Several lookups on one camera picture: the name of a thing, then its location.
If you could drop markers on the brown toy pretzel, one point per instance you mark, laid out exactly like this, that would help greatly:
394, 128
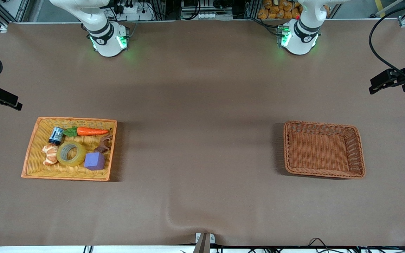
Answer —
102, 147

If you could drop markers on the brown wicker basket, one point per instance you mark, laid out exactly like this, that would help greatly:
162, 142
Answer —
323, 149

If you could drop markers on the orange wicker tray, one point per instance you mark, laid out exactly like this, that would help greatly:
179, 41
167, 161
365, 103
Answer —
39, 168

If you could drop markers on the blue battery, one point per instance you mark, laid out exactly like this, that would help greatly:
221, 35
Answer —
56, 136

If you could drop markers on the toy croissant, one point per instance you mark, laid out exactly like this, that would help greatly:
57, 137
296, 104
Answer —
50, 156

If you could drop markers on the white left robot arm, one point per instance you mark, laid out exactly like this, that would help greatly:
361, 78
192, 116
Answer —
299, 44

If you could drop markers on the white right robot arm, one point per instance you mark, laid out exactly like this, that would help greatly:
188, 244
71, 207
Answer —
107, 44

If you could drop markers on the purple cube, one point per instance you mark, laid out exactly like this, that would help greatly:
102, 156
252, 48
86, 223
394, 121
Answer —
94, 161

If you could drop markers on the orange toy carrot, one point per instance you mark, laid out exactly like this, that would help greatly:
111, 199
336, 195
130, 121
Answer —
90, 131

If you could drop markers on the white power strip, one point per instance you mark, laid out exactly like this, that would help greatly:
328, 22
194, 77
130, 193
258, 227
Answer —
135, 12

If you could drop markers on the clear yellowish tape roll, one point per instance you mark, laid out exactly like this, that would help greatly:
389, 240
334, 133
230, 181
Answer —
79, 154

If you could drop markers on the orange snack bag pile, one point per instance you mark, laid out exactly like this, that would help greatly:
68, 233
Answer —
276, 10

